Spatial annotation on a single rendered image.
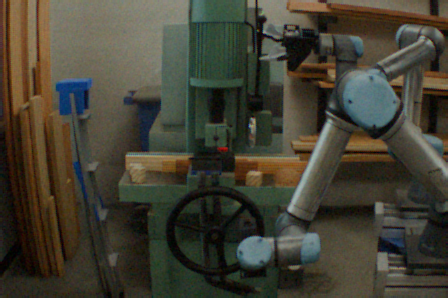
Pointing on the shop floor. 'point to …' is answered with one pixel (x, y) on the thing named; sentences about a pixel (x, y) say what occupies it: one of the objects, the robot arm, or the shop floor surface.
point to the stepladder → (79, 97)
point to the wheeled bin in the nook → (147, 99)
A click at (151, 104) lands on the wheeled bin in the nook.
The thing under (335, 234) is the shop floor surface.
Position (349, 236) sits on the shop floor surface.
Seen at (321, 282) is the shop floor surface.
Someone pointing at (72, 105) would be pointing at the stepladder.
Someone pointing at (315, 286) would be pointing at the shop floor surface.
